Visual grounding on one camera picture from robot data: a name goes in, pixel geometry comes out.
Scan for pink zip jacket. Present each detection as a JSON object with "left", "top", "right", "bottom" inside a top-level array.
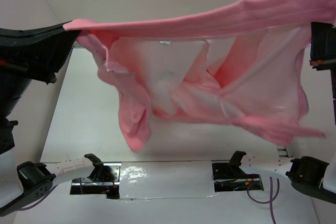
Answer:
[{"left": 63, "top": 0, "right": 335, "bottom": 152}]

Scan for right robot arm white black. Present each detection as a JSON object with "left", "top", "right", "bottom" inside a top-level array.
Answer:
[{"left": 228, "top": 22, "right": 335, "bottom": 204}]

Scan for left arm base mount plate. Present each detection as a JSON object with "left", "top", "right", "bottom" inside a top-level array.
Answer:
[{"left": 70, "top": 163, "right": 121, "bottom": 199}]

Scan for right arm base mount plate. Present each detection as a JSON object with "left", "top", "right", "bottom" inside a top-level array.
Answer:
[{"left": 211, "top": 162, "right": 264, "bottom": 193}]

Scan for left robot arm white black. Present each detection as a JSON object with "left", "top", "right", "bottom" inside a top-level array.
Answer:
[{"left": 1, "top": 24, "right": 104, "bottom": 217}]

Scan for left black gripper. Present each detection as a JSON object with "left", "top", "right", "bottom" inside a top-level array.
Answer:
[{"left": 0, "top": 20, "right": 82, "bottom": 115}]

